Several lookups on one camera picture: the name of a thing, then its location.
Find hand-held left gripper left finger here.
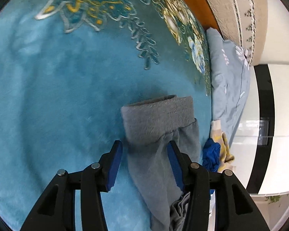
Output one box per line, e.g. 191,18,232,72
20,140,123,231

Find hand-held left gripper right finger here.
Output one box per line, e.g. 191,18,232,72
167,140,270,231

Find wooden bed frame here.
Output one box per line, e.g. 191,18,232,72
169,0,223,39

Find blue garment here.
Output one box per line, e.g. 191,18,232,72
202,139,222,195

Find white glossy wardrobe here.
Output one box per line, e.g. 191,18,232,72
213,63,289,222

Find green plant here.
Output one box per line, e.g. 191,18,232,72
265,195,283,205

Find teal floral blanket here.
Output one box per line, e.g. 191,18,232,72
0,0,213,231

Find grey sweatpants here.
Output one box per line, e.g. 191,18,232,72
120,95,203,231

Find light blue floral duvet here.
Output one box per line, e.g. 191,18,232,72
205,27,252,147

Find beige quilted headboard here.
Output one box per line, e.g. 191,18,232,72
195,0,268,67

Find beige yellow knit sweater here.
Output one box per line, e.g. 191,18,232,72
210,120,235,174

